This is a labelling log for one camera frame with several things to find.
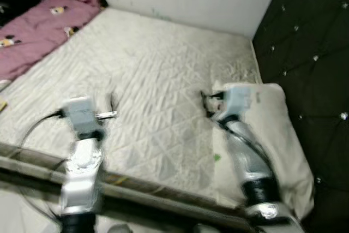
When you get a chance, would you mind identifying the grey quilted mattress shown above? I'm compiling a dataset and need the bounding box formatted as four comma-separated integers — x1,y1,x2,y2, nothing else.
0,7,262,212

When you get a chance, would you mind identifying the purple cartoon print blanket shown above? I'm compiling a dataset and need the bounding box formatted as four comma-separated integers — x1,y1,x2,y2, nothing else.
0,0,107,83

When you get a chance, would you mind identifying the black tufted headboard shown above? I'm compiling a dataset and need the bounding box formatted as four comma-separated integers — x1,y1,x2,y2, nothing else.
252,0,349,233

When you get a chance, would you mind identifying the silver left robot leg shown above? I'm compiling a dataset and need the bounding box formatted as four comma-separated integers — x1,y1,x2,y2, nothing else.
106,223,133,233

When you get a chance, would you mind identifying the silver robot leg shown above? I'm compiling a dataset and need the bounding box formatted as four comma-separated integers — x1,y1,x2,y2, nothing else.
194,223,220,233
106,223,133,233

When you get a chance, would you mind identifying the silver right robot leg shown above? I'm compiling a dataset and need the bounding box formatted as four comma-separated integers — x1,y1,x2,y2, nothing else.
194,223,220,233

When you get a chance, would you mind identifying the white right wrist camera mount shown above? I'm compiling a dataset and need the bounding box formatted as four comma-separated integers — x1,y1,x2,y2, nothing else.
215,85,252,122

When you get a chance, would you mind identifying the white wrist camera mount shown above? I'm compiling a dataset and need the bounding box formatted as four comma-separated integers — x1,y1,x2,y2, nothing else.
215,85,252,122
61,97,104,135

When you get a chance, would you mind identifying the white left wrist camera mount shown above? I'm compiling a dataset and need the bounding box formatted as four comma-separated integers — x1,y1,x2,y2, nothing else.
61,97,104,135

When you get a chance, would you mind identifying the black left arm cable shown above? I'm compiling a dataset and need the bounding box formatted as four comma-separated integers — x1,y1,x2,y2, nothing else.
19,110,69,146

